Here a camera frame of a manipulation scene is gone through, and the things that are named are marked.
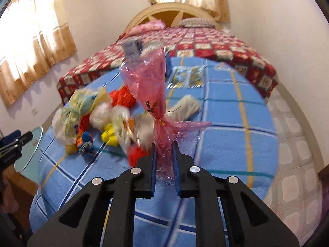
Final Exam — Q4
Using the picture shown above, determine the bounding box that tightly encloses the wooden cabinet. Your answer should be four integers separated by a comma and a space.
1, 165, 38, 241

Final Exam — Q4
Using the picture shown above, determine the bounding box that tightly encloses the side window beige curtain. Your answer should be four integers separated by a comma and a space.
1, 0, 77, 108

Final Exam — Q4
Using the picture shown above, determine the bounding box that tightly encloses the cream wooden headboard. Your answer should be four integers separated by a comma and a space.
124, 2, 215, 32

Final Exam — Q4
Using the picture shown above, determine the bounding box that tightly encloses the white grey paper box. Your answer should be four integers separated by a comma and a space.
122, 38, 143, 58

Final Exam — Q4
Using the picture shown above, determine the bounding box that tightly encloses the pink pillow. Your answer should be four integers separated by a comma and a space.
126, 20, 166, 36

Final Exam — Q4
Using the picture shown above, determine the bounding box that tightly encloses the blue milk carton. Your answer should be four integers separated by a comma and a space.
165, 50, 172, 79

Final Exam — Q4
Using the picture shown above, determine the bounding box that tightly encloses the yellow sponge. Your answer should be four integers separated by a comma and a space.
65, 144, 78, 155

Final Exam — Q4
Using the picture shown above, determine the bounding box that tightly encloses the clear plastic packet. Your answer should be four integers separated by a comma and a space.
167, 66, 205, 89

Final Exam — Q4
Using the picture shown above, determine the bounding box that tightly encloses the blue orange snack wrapper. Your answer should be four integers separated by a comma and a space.
76, 132, 95, 156

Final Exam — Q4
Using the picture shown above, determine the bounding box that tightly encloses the red mesh net bag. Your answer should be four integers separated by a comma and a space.
127, 144, 149, 167

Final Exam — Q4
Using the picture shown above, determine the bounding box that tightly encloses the pink cellophane bag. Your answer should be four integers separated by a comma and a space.
119, 41, 211, 183

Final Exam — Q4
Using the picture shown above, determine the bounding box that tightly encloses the striped grey pillow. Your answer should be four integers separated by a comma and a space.
178, 17, 217, 28

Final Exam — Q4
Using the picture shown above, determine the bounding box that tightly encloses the white plastic bag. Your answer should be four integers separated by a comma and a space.
52, 108, 76, 146

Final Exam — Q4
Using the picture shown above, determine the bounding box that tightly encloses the red plastic bag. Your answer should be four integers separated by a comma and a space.
109, 85, 137, 109

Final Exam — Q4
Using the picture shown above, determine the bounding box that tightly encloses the white wall socket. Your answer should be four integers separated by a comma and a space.
31, 109, 38, 116

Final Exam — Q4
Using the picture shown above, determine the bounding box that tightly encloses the red patterned bed cover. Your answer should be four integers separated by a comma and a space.
56, 27, 279, 104

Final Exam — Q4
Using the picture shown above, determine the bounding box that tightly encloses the yellow green plastic bag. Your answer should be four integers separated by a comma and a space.
60, 87, 111, 136

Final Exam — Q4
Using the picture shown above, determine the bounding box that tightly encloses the orange foil snack packet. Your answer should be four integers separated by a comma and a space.
166, 95, 201, 121

